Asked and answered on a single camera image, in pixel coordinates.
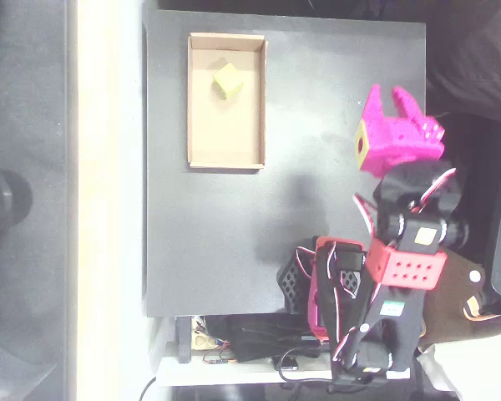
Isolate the green cube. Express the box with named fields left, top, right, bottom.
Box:
left=212, top=62, right=245, bottom=100

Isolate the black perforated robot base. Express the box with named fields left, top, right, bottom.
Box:
left=276, top=237, right=364, bottom=315

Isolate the shallow cardboard box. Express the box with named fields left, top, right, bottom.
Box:
left=186, top=32, right=268, bottom=170

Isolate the dark fabric garment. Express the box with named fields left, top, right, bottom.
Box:
left=425, top=0, right=501, bottom=118

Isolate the brown bag with white button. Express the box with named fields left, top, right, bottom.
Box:
left=417, top=248, right=501, bottom=348

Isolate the small black connector box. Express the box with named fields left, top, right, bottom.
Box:
left=273, top=354, right=300, bottom=372

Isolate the black power adapter bundle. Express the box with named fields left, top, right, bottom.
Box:
left=227, top=313, right=318, bottom=363

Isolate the beige plywood piece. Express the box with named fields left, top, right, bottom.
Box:
left=191, top=317, right=230, bottom=352

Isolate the white shelf board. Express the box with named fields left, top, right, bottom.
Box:
left=156, top=354, right=412, bottom=388

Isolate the yellow camera mount cube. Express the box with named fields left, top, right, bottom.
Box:
left=353, top=120, right=369, bottom=170

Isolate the black power cable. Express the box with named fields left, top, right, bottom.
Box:
left=139, top=375, right=158, bottom=401

